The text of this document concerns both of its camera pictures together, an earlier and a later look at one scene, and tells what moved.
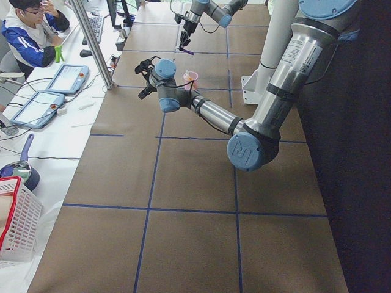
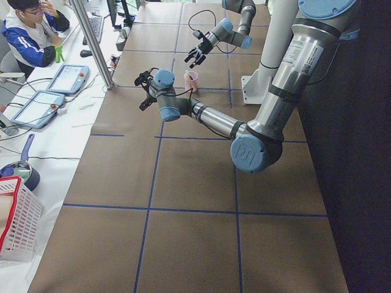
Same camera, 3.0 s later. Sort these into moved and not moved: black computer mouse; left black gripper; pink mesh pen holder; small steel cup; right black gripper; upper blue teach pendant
Moved: left black gripper; right black gripper
Not moved: upper blue teach pendant; black computer mouse; pink mesh pen holder; small steel cup
